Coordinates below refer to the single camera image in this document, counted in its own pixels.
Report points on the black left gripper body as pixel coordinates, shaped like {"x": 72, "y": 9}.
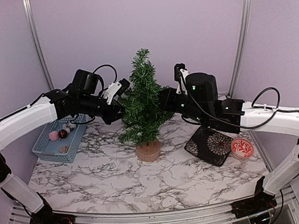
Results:
{"x": 87, "y": 105}

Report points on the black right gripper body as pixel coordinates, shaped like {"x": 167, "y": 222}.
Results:
{"x": 193, "y": 111}

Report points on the small green christmas tree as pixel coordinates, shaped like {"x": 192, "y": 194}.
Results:
{"x": 142, "y": 116}

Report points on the clear string ornament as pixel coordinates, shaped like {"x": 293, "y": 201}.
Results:
{"x": 119, "y": 159}

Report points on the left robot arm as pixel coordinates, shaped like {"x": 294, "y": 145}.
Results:
{"x": 77, "y": 98}

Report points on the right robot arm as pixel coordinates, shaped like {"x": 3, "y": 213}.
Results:
{"x": 197, "y": 98}

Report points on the white fluffy pompom ornament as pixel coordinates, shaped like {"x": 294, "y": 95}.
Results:
{"x": 69, "y": 127}

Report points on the dark red ball ornament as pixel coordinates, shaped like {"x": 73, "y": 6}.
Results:
{"x": 62, "y": 134}

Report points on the pink pompom ornament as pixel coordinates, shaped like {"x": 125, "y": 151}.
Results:
{"x": 53, "y": 136}

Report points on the beige burlap bow ornament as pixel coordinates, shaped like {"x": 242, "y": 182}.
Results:
{"x": 64, "y": 149}

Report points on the black floral rectangular plate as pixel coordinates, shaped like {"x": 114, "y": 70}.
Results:
{"x": 209, "y": 146}

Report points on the light blue plastic basket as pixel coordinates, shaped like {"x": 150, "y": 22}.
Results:
{"x": 49, "y": 150}

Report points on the red white patterned bowl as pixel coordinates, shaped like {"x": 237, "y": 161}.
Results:
{"x": 242, "y": 148}

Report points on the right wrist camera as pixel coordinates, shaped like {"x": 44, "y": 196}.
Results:
{"x": 180, "y": 73}

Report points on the right aluminium frame post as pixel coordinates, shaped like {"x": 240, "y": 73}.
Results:
{"x": 244, "y": 24}

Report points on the aluminium frame post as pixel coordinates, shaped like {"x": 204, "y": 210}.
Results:
{"x": 244, "y": 24}
{"x": 37, "y": 44}

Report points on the left aluminium frame post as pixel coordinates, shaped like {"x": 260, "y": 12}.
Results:
{"x": 37, "y": 44}

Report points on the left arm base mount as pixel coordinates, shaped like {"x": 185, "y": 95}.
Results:
{"x": 55, "y": 218}

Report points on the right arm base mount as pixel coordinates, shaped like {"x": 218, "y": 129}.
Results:
{"x": 251, "y": 206}

